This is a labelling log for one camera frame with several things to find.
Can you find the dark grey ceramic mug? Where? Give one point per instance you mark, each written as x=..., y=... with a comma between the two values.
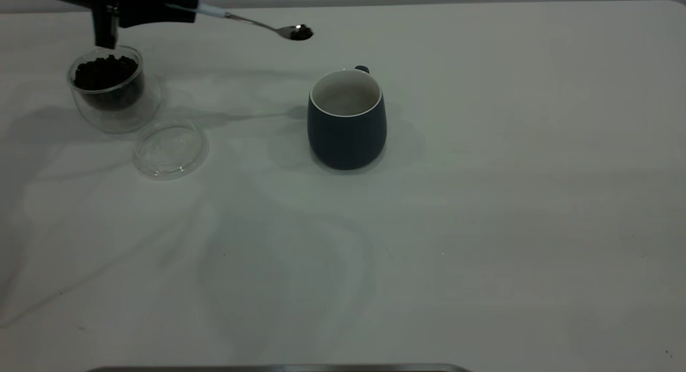
x=345, y=141

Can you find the dark coffee beans pile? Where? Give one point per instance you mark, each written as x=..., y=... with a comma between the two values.
x=107, y=74

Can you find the clear double-wall glass cup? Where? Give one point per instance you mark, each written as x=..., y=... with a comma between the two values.
x=123, y=120

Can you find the clear round glass lid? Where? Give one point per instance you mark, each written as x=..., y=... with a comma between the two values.
x=170, y=149

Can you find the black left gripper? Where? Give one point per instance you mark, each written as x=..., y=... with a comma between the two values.
x=104, y=18

